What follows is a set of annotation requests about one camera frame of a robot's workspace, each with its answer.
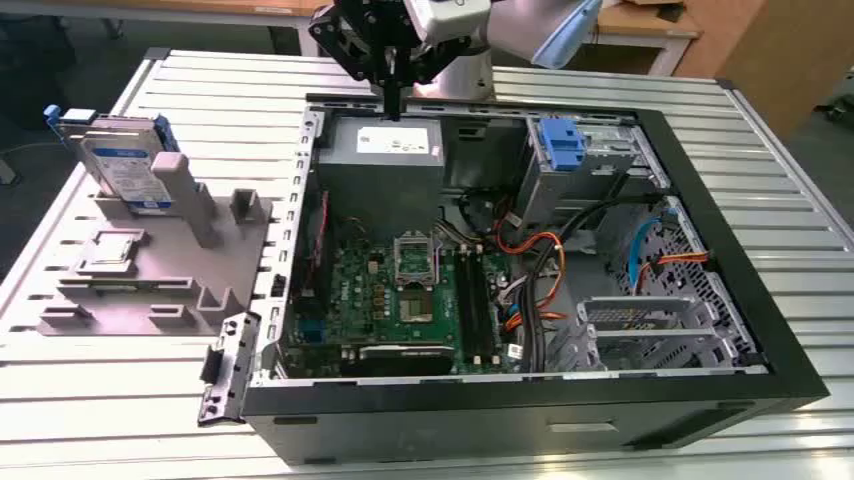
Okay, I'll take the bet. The wooden cabinet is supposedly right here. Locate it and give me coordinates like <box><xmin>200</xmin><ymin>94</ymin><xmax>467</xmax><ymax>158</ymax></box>
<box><xmin>717</xmin><ymin>0</ymin><xmax>854</xmax><ymax>142</ymax></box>

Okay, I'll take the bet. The CPU socket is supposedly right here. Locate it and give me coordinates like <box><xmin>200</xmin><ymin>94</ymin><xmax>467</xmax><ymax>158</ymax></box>
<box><xmin>398</xmin><ymin>292</ymin><xmax>446</xmax><ymax>326</ymax></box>

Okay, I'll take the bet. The light blue data wire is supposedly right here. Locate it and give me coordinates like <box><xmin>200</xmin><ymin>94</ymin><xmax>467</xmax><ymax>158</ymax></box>
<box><xmin>626</xmin><ymin>202</ymin><xmax>680</xmax><ymax>291</ymax></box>

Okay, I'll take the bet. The green RAM stick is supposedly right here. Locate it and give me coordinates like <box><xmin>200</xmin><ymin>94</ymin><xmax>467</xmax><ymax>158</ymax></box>
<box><xmin>86</xmin><ymin>279</ymin><xmax>162</xmax><ymax>292</ymax></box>

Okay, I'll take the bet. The black RAM slot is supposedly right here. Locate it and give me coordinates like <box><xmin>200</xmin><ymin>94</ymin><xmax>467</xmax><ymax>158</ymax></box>
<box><xmin>471</xmin><ymin>243</ymin><xmax>506</xmax><ymax>365</ymax></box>
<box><xmin>455</xmin><ymin>243</ymin><xmax>487</xmax><ymax>365</ymax></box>

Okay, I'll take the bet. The black cable bundle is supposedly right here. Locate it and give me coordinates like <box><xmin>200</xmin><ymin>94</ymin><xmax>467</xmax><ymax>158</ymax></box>
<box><xmin>518</xmin><ymin>193</ymin><xmax>666</xmax><ymax>374</ymax></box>

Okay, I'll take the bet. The metal socket cover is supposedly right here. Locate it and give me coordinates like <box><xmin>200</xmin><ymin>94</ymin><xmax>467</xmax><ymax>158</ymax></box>
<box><xmin>393</xmin><ymin>230</ymin><xmax>442</xmax><ymax>291</ymax></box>

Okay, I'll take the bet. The blue plastic drive latch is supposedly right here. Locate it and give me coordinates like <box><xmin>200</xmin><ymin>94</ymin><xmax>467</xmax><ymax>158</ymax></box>
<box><xmin>539</xmin><ymin>118</ymin><xmax>587</xmax><ymax>171</ymax></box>

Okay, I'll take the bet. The hard disk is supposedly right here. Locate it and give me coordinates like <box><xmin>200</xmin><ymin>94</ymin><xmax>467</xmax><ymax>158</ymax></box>
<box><xmin>43</xmin><ymin>104</ymin><xmax>182</xmax><ymax>219</ymax></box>

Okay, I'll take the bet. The silver CPU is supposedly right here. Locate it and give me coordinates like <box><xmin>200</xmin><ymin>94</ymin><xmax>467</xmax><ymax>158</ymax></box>
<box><xmin>92</xmin><ymin>237</ymin><xmax>139</xmax><ymax>264</ymax></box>

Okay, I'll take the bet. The grey plastic parts rack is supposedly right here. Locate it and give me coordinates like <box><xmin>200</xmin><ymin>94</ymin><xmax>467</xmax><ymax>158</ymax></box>
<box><xmin>36</xmin><ymin>152</ymin><xmax>279</xmax><ymax>337</ymax></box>

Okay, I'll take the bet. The orange disk power wire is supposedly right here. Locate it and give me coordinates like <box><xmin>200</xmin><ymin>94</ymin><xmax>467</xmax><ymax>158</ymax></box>
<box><xmin>637</xmin><ymin>252</ymin><xmax>713</xmax><ymax>296</ymax></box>

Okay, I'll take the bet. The grey power supply unit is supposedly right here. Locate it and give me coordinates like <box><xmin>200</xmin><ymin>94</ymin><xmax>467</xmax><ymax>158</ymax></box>
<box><xmin>313</xmin><ymin>117</ymin><xmax>447</xmax><ymax>241</ymax></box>

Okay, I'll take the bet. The wooden desk white frame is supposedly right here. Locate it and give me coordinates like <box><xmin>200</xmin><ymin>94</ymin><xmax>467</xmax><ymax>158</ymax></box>
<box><xmin>152</xmin><ymin>0</ymin><xmax>706</xmax><ymax>76</ymax></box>

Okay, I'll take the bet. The metal optical drive cage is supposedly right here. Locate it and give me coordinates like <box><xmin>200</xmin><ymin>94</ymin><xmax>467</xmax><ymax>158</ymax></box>
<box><xmin>517</xmin><ymin>114</ymin><xmax>669</xmax><ymax>231</ymax></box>

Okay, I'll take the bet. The orange wire bundle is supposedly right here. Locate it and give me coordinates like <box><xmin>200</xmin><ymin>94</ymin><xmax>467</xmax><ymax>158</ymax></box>
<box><xmin>497</xmin><ymin>230</ymin><xmax>570</xmax><ymax>334</ymax></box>

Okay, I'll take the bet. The black graphics card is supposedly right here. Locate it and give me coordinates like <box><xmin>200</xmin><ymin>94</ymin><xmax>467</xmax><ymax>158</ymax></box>
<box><xmin>339</xmin><ymin>342</ymin><xmax>455</xmax><ymax>379</ymax></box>

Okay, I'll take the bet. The green motherboard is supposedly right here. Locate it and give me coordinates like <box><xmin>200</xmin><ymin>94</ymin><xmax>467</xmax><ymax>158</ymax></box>
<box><xmin>286</xmin><ymin>234</ymin><xmax>529</xmax><ymax>376</ymax></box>

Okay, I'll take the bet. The black PC case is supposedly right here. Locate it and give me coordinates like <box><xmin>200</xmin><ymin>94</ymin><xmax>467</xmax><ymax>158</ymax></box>
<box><xmin>196</xmin><ymin>92</ymin><xmax>833</xmax><ymax>466</ymax></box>

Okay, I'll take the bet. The black office chair base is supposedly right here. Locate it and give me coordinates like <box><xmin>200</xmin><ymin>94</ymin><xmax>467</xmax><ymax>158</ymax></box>
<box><xmin>814</xmin><ymin>69</ymin><xmax>854</xmax><ymax>121</ymax></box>

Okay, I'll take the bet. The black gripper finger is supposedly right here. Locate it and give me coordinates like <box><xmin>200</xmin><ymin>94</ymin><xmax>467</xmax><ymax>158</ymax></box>
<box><xmin>307</xmin><ymin>9</ymin><xmax>397</xmax><ymax>121</ymax></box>
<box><xmin>395</xmin><ymin>38</ymin><xmax>486</xmax><ymax>121</ymax></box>

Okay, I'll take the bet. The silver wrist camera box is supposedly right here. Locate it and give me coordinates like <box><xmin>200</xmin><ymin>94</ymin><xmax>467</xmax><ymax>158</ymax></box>
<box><xmin>403</xmin><ymin>0</ymin><xmax>493</xmax><ymax>44</ymax></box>

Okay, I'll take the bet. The thin metal locking lever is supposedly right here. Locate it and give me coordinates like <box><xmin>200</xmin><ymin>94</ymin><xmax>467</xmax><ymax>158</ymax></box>
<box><xmin>433</xmin><ymin>233</ymin><xmax>447</xmax><ymax>294</ymax></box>

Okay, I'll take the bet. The metal disk bay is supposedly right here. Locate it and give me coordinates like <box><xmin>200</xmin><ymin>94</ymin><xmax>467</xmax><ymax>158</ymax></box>
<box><xmin>573</xmin><ymin>294</ymin><xmax>742</xmax><ymax>371</ymax></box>

